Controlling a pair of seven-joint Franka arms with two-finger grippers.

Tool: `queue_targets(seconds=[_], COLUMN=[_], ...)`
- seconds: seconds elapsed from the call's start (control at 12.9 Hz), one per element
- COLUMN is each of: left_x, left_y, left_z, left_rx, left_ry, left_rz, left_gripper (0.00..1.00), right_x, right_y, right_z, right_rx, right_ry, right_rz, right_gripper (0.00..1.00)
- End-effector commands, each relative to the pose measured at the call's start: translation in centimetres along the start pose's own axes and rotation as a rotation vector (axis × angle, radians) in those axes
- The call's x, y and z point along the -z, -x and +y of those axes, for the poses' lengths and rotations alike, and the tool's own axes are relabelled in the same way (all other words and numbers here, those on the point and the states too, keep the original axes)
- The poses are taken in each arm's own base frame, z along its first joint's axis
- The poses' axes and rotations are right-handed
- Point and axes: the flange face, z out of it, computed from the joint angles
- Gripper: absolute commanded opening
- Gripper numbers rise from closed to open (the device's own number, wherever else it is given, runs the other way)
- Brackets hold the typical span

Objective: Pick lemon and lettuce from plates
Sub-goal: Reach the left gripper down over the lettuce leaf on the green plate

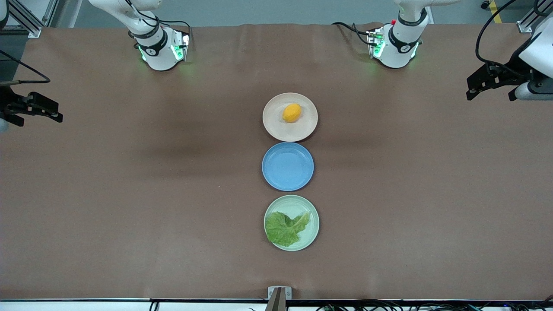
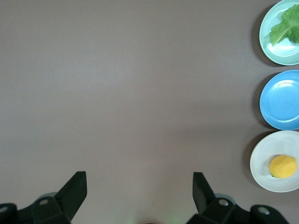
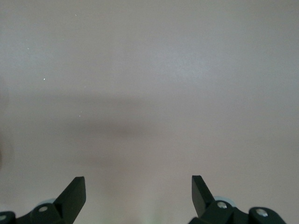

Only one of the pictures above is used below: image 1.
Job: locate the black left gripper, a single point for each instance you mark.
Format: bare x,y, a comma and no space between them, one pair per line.
513,76

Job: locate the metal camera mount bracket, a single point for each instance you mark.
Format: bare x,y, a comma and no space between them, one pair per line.
279,298

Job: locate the pink round plate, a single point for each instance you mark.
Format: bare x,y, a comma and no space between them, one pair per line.
276,125

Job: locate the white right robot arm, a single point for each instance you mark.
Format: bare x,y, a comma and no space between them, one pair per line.
157,52

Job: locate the green lettuce leaf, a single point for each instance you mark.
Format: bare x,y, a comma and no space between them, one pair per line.
283,231

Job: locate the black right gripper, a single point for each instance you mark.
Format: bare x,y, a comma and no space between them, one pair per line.
9,105

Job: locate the brown table cover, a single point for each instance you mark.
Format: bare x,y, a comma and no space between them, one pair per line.
129,242

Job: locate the yellow lemon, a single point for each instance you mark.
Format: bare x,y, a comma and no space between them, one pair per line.
292,113

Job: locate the aluminium frame profile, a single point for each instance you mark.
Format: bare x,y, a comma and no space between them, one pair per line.
529,19
34,21

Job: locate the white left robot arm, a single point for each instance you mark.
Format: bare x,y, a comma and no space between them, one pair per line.
399,47

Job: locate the light green round plate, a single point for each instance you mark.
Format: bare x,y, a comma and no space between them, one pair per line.
309,235

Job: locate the blue round plate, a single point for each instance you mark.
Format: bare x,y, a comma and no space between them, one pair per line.
287,166

